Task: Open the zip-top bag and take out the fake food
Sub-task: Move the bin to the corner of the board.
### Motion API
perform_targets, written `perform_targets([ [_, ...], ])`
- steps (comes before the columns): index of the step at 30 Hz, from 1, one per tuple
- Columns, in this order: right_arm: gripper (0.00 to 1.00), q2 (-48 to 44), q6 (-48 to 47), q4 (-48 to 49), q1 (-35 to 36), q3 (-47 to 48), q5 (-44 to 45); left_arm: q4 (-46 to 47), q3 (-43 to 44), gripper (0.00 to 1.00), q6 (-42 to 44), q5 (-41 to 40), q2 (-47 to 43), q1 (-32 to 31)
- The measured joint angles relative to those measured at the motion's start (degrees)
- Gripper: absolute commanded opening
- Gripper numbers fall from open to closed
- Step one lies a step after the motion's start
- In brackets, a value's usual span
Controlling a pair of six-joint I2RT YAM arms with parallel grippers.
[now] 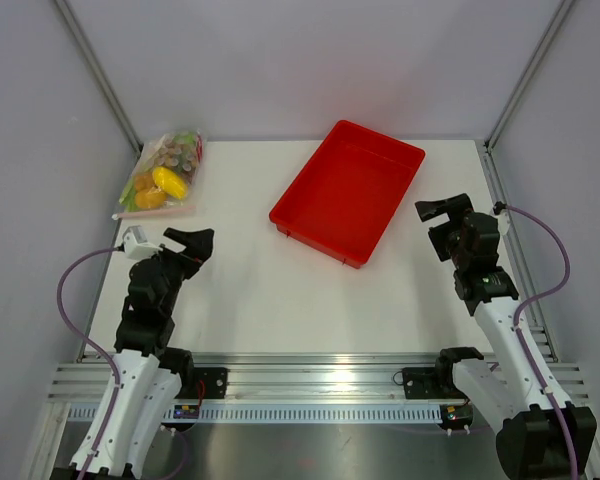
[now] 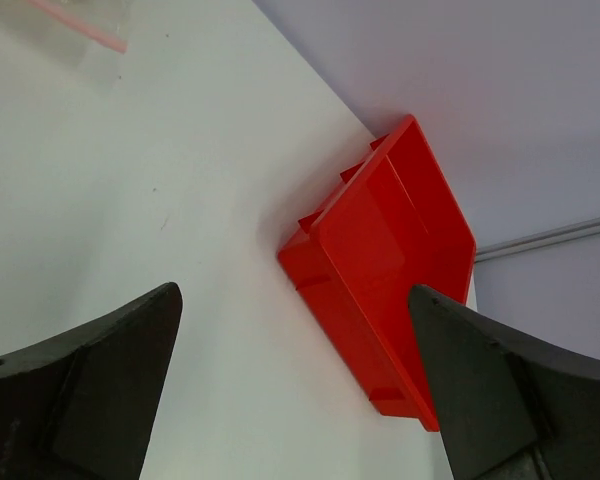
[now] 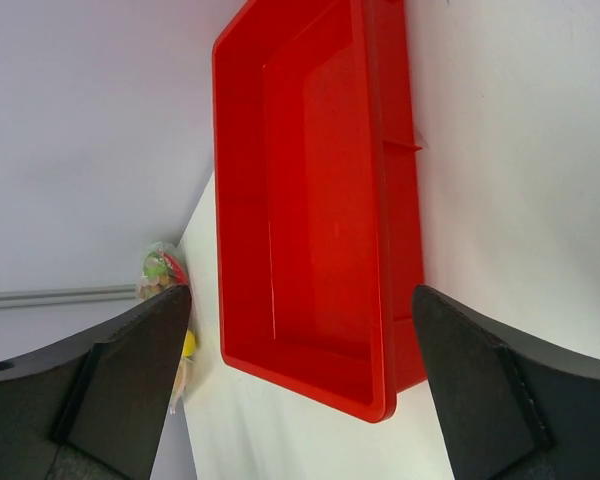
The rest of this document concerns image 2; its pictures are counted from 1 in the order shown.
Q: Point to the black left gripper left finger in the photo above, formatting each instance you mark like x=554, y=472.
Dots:
x=82, y=404

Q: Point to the aluminium frame post right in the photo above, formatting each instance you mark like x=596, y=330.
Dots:
x=572, y=232

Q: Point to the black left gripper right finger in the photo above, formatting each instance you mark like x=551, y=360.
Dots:
x=509, y=405

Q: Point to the clear zip top bag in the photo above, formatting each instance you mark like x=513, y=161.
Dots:
x=84, y=38

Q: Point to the red plastic tray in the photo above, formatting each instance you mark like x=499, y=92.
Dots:
x=391, y=223

